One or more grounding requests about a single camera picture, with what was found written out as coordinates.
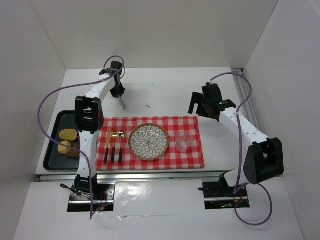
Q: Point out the gold fork black handle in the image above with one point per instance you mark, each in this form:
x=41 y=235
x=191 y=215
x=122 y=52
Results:
x=114 y=137

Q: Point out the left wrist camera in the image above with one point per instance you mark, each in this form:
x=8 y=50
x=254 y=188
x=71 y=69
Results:
x=116 y=66

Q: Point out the brown croissant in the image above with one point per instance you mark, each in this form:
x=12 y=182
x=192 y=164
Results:
x=73 y=153

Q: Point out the gold knife black handle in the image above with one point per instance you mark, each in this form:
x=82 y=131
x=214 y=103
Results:
x=107 y=144

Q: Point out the round yellow bread roll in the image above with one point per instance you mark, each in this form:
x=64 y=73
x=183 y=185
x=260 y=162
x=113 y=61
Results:
x=64 y=147

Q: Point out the aluminium table edge rail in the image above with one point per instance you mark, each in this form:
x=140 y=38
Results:
x=167 y=175

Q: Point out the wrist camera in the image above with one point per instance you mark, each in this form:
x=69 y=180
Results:
x=212 y=93
x=116 y=66

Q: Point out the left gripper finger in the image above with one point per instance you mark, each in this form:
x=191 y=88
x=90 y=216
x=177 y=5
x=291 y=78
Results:
x=115 y=92
x=121 y=90

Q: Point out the dark grey baking tray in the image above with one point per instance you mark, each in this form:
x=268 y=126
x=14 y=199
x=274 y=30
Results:
x=53 y=160

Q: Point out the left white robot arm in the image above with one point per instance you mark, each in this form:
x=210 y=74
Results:
x=89 y=119

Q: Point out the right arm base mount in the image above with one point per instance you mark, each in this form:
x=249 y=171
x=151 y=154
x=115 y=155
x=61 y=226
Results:
x=219 y=195

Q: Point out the clear drinking glass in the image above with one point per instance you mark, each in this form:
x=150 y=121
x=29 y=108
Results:
x=183 y=141

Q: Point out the flower pattern ceramic plate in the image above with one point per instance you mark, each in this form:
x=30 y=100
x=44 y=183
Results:
x=148 y=141

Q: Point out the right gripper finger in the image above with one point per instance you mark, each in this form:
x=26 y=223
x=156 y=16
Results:
x=196 y=98
x=203 y=110

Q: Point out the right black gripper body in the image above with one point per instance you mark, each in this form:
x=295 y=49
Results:
x=198 y=100

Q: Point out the gold spoon black handle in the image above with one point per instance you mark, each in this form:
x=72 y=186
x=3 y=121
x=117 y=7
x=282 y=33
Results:
x=122 y=135

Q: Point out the sliced herb bread piece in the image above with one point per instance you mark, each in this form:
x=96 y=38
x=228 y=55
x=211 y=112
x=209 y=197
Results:
x=68 y=134

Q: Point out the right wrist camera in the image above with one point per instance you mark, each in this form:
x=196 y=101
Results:
x=212 y=93

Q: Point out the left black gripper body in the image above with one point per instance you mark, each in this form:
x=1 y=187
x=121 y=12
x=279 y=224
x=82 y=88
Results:
x=117 y=91

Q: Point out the red white checkered cloth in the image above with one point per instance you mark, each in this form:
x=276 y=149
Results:
x=171 y=160

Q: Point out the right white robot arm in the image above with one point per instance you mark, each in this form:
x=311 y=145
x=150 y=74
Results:
x=261 y=157

